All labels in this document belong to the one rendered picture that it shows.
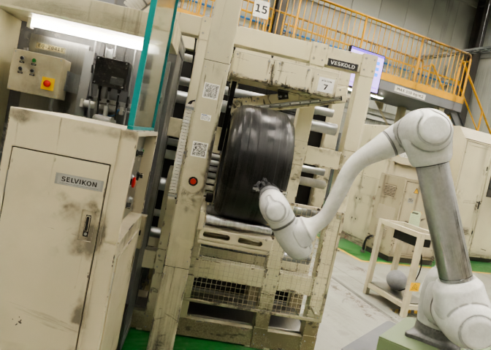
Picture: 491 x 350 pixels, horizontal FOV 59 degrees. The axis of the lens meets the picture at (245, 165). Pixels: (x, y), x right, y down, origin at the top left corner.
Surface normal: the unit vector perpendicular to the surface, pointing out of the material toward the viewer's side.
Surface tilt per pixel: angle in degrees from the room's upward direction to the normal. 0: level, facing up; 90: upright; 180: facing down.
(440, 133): 83
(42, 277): 90
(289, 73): 90
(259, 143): 67
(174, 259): 90
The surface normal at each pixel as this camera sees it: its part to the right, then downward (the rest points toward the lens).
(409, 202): 0.37, 0.13
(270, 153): 0.14, -0.18
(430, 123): -0.14, -0.06
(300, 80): 0.08, 0.07
